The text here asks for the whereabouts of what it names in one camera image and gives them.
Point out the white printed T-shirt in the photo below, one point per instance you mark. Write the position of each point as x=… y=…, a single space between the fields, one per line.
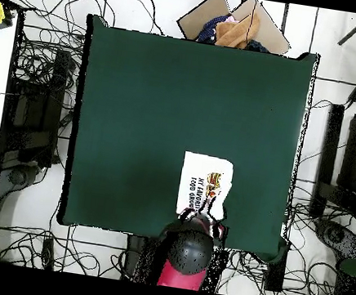
x=200 y=174

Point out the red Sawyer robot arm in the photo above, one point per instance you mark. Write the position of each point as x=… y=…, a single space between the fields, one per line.
x=188 y=255

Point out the grey swivel chair base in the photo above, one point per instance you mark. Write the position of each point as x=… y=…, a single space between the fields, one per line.
x=336 y=234
x=16 y=177

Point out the black upright stand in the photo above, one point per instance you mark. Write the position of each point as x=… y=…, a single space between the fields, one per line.
x=330 y=144

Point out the dark green table cloth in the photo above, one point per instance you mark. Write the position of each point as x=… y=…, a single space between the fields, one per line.
x=173 y=87

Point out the black power strip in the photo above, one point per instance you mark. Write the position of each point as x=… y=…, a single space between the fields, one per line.
x=48 y=252

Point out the black power adapter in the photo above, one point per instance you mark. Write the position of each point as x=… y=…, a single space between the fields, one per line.
x=355 y=94

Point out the tan folded garment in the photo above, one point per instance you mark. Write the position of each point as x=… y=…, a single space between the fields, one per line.
x=238 y=32

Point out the dark blue garment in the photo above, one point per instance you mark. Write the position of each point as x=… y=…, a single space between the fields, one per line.
x=208 y=30

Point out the open cardboard box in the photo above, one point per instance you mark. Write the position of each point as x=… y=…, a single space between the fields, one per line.
x=271 y=32

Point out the black computer tower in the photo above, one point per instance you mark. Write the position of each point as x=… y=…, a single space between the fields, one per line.
x=35 y=109

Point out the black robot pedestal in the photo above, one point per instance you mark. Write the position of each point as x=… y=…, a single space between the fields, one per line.
x=141 y=257

